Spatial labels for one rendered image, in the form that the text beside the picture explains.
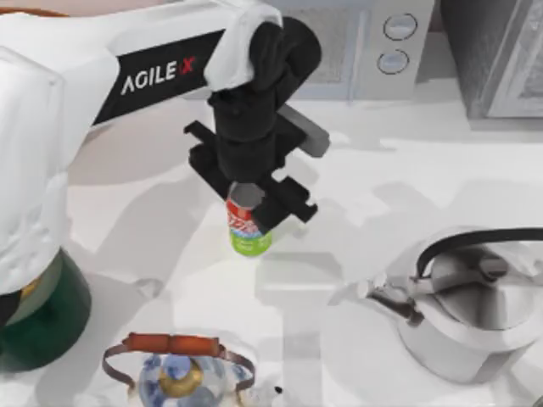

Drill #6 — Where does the red white green can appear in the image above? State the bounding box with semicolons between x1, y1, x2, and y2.
226;182;274;258

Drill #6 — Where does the pale microwave oven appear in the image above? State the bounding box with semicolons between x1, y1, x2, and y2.
271;0;434;103

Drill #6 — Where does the round microwave knob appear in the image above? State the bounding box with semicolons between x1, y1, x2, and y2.
382;12;419;42
376;47;411;76

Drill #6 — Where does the blue and white teapot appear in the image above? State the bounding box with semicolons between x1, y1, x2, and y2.
102;332;286;407

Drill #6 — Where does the dark green canister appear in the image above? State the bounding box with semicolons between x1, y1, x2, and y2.
0;248;93;375

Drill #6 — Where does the grey cabinet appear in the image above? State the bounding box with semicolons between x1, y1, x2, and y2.
439;0;543;123

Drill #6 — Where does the silver kettle with black handle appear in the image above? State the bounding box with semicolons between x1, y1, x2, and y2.
327;226;543;386

